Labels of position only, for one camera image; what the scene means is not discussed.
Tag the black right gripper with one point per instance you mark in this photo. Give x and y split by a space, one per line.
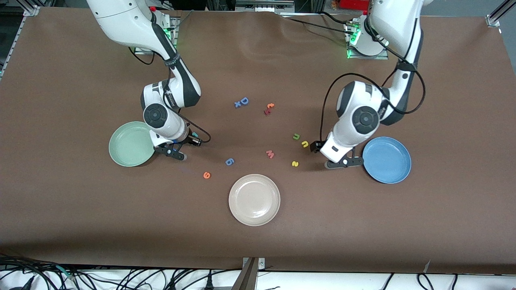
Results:
188 139

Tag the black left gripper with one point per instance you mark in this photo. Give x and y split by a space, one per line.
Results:
316 146

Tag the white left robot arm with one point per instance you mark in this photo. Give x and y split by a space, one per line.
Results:
350 137

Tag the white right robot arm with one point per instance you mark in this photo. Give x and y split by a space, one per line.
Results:
121 24

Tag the blue foam number 6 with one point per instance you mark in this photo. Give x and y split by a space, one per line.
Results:
226 162

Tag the pink foam letter W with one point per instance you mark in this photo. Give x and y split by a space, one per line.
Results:
270 155

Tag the blue foam letter D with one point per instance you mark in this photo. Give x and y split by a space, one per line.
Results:
241 101

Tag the light green plate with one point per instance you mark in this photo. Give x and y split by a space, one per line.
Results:
129 147

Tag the blue plate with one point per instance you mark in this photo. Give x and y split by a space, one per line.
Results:
389 161

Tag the beige plate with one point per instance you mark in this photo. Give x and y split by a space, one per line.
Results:
254 199

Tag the brown table cover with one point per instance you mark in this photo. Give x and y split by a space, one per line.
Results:
258 241

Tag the black power plug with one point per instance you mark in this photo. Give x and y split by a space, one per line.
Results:
209 284

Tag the red box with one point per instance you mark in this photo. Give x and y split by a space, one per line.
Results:
354 4

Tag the grey metal equipment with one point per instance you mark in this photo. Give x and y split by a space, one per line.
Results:
262 6

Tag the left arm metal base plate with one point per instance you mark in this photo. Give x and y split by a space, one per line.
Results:
363 57

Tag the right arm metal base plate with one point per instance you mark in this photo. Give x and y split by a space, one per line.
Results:
176 24

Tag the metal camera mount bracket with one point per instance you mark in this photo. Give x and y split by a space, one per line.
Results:
248 278

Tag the aluminium frame profile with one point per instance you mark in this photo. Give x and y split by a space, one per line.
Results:
31 10
494 19

